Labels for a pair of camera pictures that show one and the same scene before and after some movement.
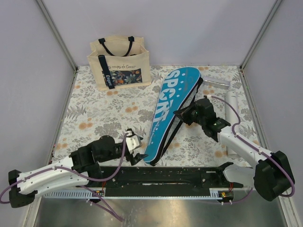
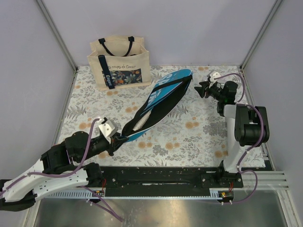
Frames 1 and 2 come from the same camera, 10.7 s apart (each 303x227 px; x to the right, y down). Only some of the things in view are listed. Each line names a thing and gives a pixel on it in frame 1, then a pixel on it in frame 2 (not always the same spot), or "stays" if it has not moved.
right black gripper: (183, 113) -> (201, 90)
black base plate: (160, 181) stays
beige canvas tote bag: (119, 62) stays
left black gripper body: (119, 149) -> (112, 146)
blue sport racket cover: (180, 86) -> (163, 99)
